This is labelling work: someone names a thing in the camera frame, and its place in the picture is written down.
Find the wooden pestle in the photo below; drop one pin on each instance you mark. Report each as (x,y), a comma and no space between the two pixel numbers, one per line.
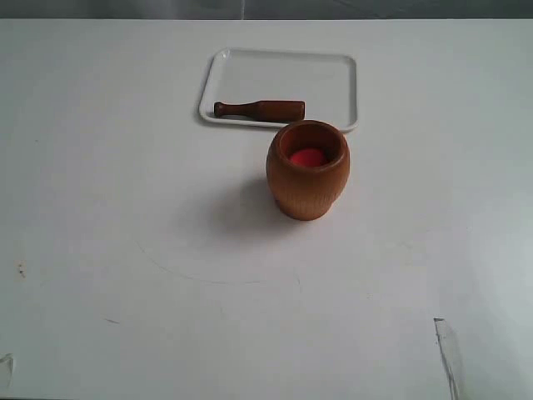
(277,111)

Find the red ball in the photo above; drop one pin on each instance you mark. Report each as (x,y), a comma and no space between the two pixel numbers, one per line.
(309,158)

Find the white rectangular tray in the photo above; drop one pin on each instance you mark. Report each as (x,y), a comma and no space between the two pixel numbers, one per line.
(325,82)

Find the brown wooden mortar cup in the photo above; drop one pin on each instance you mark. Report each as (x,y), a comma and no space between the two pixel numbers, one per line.
(307,193)

